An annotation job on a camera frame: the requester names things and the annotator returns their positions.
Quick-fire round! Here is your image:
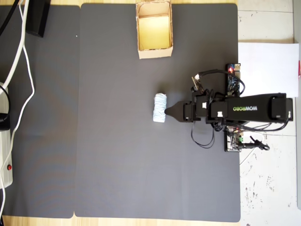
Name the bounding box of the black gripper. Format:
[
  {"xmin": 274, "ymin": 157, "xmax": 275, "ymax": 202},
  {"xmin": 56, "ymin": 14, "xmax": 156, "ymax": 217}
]
[{"xmin": 164, "ymin": 92, "xmax": 212, "ymax": 123}]

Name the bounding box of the white blue block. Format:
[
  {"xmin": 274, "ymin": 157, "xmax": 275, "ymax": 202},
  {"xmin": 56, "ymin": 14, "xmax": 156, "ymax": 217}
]
[{"xmin": 152, "ymin": 93, "xmax": 168, "ymax": 123}]

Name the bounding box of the open cardboard box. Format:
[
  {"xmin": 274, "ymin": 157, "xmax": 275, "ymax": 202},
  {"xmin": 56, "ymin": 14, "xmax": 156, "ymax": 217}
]
[{"xmin": 135, "ymin": 0, "xmax": 174, "ymax": 60}]

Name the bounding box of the circuit board green terminal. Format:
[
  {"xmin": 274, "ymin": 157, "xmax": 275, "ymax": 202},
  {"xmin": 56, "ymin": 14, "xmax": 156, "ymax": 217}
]
[{"xmin": 224, "ymin": 126, "xmax": 245, "ymax": 153}]

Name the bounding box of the blue circuit board red LED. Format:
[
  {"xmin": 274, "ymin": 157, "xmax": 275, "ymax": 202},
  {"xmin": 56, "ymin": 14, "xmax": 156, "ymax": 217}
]
[{"xmin": 226, "ymin": 63, "xmax": 242, "ymax": 97}]

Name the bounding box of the large dark grey mat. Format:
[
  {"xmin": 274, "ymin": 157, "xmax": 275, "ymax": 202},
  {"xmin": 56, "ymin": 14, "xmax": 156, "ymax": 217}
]
[{"xmin": 74, "ymin": 2, "xmax": 241, "ymax": 223}]

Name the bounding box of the black barrel power connector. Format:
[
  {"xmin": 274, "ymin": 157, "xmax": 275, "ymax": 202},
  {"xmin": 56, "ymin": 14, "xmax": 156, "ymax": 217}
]
[{"xmin": 242, "ymin": 138, "xmax": 270, "ymax": 151}]

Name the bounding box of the white paper sheet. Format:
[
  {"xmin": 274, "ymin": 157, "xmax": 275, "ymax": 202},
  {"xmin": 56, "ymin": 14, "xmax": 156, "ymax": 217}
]
[{"xmin": 238, "ymin": 41, "xmax": 300, "ymax": 98}]

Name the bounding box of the small dark grey mat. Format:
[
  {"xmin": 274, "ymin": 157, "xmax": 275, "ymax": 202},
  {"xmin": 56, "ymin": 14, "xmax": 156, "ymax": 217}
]
[{"xmin": 0, "ymin": 5, "xmax": 81, "ymax": 219}]

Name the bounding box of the black rectangular stand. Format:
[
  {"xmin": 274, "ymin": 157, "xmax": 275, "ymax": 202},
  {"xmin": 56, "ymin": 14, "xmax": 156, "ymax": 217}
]
[{"xmin": 25, "ymin": 0, "xmax": 51, "ymax": 38}]

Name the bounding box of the white power strip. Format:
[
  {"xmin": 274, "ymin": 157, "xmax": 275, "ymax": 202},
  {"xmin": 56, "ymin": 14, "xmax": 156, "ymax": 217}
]
[{"xmin": 0, "ymin": 82, "xmax": 14, "ymax": 188}]

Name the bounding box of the bare wrist camera board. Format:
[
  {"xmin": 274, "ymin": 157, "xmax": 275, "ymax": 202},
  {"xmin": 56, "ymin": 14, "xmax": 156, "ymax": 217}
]
[{"xmin": 190, "ymin": 74, "xmax": 205, "ymax": 93}]

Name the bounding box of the thin black looped wire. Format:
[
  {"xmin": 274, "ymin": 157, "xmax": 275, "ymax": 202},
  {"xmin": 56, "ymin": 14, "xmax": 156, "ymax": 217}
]
[{"xmin": 190, "ymin": 121, "xmax": 216, "ymax": 149}]

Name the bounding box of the thick black camera cable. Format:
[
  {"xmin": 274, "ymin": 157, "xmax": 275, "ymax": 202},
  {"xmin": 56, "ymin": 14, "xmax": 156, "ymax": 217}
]
[{"xmin": 194, "ymin": 68, "xmax": 246, "ymax": 97}]

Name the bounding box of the thin white cable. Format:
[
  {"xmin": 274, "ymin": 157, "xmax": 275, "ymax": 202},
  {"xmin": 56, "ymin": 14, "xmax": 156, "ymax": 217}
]
[{"xmin": 0, "ymin": 0, "xmax": 35, "ymax": 214}]

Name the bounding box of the thick white cable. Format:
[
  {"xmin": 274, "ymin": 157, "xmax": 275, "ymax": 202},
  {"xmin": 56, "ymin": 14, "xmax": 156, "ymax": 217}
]
[{"xmin": 0, "ymin": 0, "xmax": 31, "ymax": 89}]

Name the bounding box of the black plug with cable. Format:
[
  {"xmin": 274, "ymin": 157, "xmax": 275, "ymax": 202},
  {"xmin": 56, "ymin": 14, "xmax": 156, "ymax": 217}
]
[{"xmin": 0, "ymin": 85, "xmax": 11, "ymax": 131}]

